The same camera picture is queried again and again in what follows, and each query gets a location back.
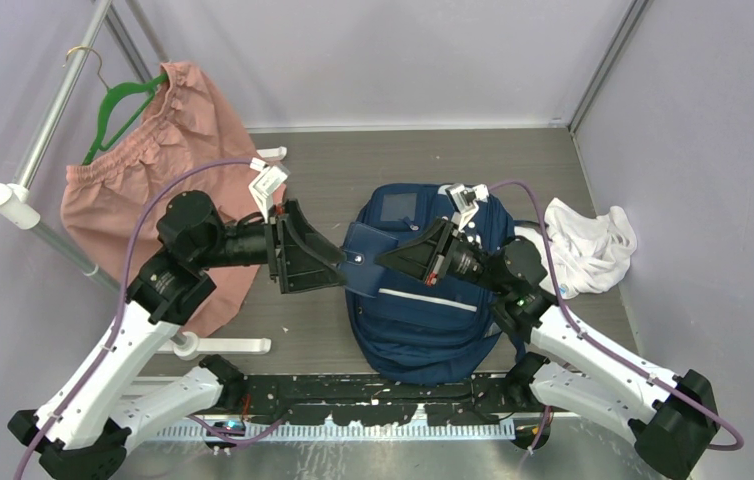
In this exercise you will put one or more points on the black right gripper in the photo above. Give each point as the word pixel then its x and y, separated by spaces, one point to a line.
pixel 424 255

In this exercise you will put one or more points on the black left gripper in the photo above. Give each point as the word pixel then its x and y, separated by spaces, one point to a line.
pixel 298 257

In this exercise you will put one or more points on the navy blue student backpack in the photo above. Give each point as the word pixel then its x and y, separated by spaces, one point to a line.
pixel 410 332

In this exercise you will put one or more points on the small navy blue booklet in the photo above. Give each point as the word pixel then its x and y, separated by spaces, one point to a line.
pixel 362 245

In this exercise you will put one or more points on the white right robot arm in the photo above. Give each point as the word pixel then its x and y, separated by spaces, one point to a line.
pixel 670 419

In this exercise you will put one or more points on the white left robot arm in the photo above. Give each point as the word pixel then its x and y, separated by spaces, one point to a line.
pixel 86 430

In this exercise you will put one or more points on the pink cloth garment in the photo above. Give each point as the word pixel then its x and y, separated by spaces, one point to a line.
pixel 110 207

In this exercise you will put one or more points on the white cloth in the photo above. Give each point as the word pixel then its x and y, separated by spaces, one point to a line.
pixel 590 255

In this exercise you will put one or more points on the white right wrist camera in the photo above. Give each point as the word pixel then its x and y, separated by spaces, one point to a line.
pixel 465 200

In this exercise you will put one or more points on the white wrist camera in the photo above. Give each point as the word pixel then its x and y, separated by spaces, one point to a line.
pixel 270 177
pixel 465 200

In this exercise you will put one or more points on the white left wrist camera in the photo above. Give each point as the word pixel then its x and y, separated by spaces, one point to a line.
pixel 270 177

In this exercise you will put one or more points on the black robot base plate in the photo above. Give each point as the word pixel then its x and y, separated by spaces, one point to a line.
pixel 371 400

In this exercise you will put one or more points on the white slotted cable duct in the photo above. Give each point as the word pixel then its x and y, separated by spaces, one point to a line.
pixel 417 430

